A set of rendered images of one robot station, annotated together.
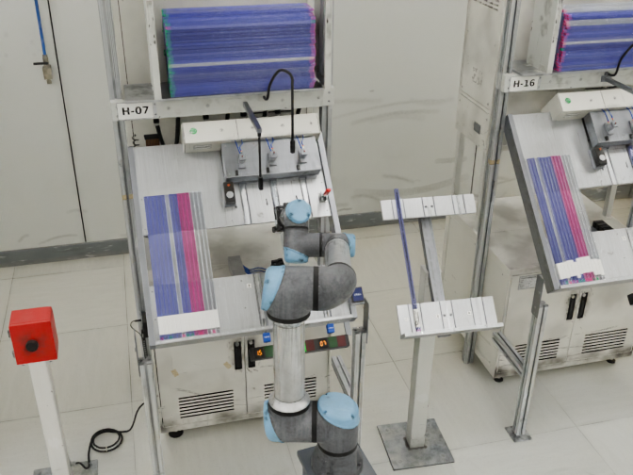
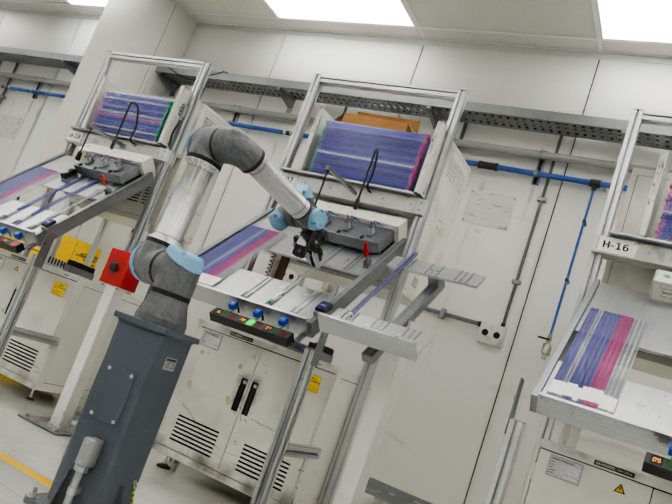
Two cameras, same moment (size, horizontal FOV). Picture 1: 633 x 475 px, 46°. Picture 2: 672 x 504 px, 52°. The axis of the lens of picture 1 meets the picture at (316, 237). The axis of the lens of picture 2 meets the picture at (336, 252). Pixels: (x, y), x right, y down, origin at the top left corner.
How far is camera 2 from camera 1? 2.41 m
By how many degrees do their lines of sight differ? 57
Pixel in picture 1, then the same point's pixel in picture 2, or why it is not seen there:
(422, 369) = (358, 446)
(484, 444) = not seen: outside the picture
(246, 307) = (241, 287)
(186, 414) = (176, 437)
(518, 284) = (547, 464)
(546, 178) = (601, 325)
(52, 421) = (87, 346)
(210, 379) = (209, 408)
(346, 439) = (167, 272)
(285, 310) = (193, 144)
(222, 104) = (340, 189)
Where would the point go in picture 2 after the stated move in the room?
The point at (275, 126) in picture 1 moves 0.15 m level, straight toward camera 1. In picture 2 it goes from (368, 215) to (348, 201)
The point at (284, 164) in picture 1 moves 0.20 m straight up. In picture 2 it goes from (353, 233) to (369, 188)
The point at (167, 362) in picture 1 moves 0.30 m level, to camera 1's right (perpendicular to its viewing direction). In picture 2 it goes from (190, 369) to (234, 389)
